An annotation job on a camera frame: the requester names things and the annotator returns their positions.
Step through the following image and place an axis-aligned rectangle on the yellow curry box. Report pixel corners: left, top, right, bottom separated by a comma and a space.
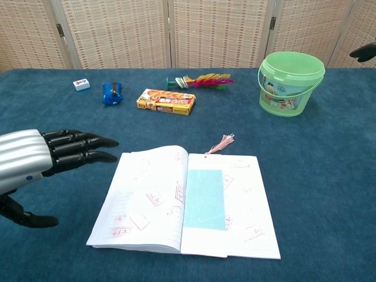
136, 88, 197, 116

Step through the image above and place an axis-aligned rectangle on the blue toy pack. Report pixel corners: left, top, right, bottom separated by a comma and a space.
102, 81, 124, 108

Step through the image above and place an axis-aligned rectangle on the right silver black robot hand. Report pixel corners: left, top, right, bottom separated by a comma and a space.
349, 42, 376, 63

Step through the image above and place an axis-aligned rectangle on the green plastic bucket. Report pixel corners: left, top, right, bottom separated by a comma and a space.
257, 51, 326, 118

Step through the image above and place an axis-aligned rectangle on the white notebook with red stamps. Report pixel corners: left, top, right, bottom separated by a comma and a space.
86, 145, 281, 260

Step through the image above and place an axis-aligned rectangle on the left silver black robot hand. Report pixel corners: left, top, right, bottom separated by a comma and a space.
0, 128, 120, 229

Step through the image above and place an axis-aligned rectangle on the colourful feather shuttlecock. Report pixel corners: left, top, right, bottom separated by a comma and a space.
165, 72, 236, 90

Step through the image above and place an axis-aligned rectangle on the dark blue table cloth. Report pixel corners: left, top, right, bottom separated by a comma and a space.
0, 68, 376, 282

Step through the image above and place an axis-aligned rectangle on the woven folding screen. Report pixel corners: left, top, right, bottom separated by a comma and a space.
0, 0, 376, 74

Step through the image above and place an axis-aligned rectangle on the blue white bookmark pink tassel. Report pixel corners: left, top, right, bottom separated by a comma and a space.
180, 133, 236, 259

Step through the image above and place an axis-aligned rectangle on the white mahjong tile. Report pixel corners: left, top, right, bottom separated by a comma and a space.
72, 78, 91, 92

